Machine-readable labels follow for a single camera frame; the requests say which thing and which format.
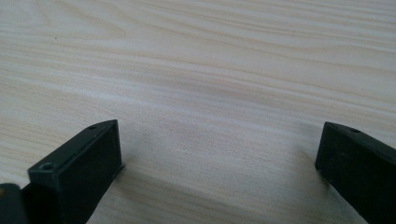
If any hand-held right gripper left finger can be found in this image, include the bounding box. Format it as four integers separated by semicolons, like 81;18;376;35
21;119;126;224

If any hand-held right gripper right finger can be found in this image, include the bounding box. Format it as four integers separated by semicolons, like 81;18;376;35
314;121;396;224

